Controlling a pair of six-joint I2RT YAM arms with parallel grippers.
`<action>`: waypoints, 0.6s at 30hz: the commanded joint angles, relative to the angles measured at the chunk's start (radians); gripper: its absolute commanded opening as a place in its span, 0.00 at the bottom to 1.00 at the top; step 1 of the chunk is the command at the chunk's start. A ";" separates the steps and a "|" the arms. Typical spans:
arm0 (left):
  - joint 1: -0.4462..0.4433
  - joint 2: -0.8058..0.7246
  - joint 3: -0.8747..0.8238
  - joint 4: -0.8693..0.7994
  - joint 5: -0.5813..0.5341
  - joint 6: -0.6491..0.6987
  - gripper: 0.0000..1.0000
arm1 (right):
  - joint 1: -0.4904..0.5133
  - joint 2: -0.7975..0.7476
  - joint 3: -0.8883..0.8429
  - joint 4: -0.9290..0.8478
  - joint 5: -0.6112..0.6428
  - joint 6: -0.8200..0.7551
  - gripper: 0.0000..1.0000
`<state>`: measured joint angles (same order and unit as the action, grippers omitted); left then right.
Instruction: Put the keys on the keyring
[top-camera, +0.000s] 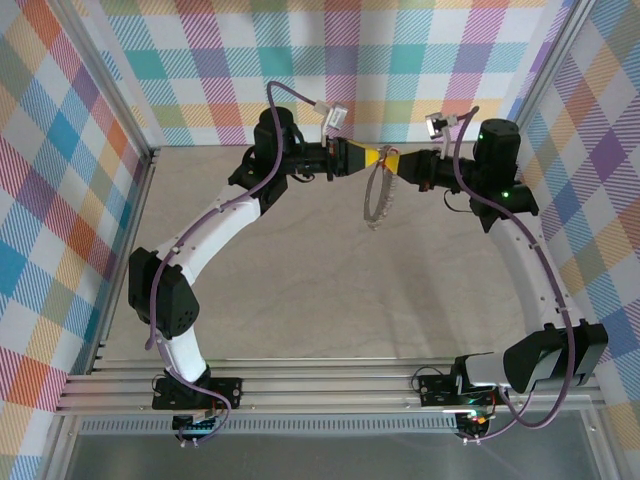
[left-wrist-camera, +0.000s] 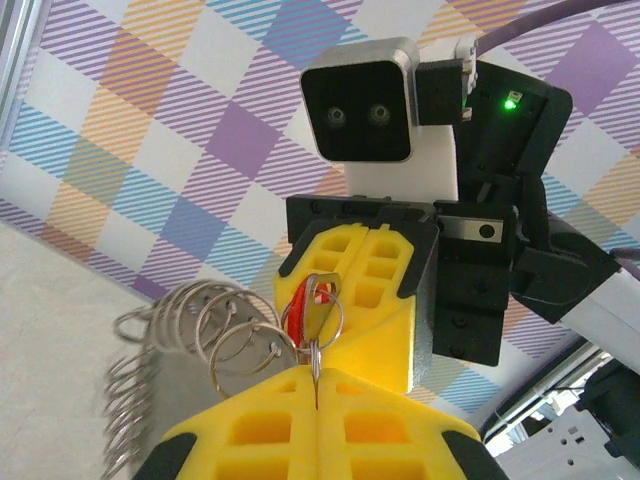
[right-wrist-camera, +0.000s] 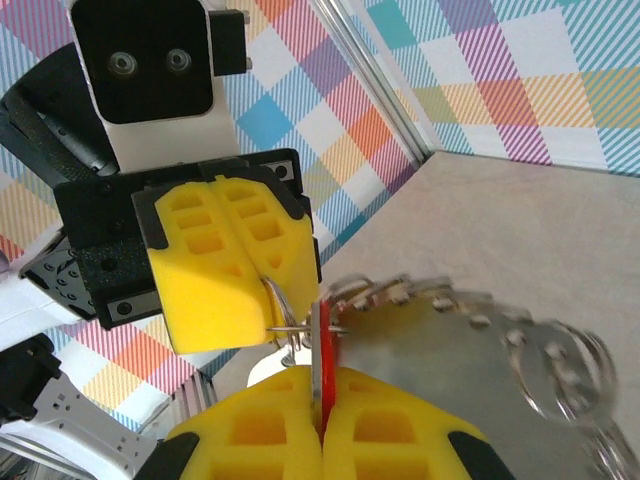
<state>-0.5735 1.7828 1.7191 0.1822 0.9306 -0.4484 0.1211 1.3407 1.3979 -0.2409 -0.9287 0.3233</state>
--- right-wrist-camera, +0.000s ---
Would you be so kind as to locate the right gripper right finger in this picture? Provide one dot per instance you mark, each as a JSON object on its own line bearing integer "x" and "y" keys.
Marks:
{"x": 400, "y": 440}

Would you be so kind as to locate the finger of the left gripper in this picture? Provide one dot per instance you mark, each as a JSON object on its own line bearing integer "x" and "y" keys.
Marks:
{"x": 280, "y": 240}
{"x": 210, "y": 295}

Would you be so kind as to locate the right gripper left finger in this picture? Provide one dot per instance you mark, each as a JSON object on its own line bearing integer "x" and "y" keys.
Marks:
{"x": 260, "y": 435}

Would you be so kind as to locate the large metal keyring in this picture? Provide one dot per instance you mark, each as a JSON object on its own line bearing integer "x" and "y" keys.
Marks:
{"x": 425, "y": 360}

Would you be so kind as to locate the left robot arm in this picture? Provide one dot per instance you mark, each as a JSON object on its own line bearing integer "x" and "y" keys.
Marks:
{"x": 75, "y": 435}

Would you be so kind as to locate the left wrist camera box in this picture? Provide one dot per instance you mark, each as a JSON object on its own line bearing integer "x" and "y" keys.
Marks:
{"x": 145, "y": 60}

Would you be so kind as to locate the left upright aluminium post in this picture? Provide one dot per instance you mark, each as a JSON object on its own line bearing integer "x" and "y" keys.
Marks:
{"x": 370, "y": 80}

